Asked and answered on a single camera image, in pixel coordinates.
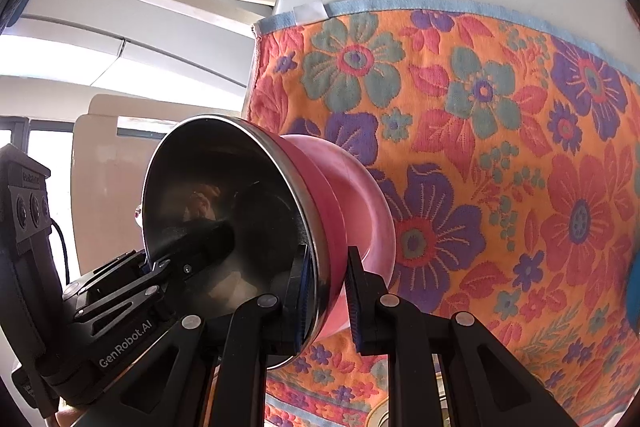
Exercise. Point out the orange floral quilted mat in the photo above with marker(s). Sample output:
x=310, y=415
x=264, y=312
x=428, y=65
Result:
x=500, y=132

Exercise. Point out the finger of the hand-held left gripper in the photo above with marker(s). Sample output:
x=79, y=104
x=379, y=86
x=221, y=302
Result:
x=130, y=309
x=200, y=252

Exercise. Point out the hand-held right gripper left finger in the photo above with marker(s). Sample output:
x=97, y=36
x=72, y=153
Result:
x=299, y=307

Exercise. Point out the blue round object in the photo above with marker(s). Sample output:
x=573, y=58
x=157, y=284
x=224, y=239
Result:
x=634, y=279

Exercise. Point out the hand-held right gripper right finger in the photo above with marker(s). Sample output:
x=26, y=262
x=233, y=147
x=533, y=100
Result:
x=356, y=307

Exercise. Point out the white tape piece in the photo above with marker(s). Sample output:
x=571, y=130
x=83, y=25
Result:
x=310, y=13

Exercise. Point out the pink steel bowl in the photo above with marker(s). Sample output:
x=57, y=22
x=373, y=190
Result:
x=340, y=187

